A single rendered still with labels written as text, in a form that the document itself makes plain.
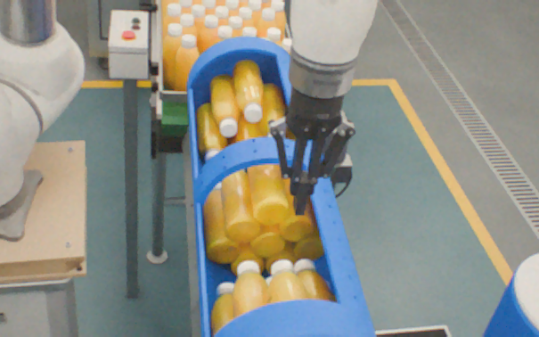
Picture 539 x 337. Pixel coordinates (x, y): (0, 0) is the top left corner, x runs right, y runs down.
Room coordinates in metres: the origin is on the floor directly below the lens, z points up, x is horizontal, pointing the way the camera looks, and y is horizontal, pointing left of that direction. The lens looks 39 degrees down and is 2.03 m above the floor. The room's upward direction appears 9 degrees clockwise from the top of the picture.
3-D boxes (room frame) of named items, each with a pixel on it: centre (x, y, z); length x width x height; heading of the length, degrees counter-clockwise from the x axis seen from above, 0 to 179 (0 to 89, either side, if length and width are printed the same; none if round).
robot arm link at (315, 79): (0.82, -0.05, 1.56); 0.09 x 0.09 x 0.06
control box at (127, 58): (1.67, 0.44, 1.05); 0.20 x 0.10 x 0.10; 13
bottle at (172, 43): (1.73, 0.32, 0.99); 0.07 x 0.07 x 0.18
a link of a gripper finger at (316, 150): (0.83, -0.06, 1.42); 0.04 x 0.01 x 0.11; 12
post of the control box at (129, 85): (1.67, 0.44, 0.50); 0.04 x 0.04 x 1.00; 13
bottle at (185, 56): (1.68, 0.27, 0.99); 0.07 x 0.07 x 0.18
